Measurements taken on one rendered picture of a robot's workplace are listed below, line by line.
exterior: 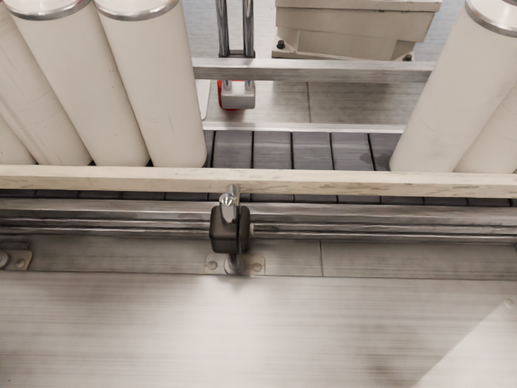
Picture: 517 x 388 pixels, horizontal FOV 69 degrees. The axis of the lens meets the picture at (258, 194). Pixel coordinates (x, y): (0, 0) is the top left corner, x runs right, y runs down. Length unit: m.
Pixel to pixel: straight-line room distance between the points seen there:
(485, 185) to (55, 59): 0.33
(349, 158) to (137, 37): 0.22
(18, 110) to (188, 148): 0.12
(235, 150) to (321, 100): 0.17
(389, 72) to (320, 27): 0.20
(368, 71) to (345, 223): 0.13
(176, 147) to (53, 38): 0.11
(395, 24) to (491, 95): 0.26
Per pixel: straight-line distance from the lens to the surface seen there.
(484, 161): 0.36
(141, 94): 0.28
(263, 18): 0.63
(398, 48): 0.56
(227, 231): 0.27
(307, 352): 0.29
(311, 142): 0.38
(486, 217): 0.38
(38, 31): 0.27
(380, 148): 0.39
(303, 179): 0.31
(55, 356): 0.32
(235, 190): 0.30
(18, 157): 0.39
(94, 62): 0.28
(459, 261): 0.41
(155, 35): 0.25
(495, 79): 0.28
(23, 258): 0.42
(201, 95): 0.50
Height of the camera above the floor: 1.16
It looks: 56 degrees down
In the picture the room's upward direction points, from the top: 1 degrees clockwise
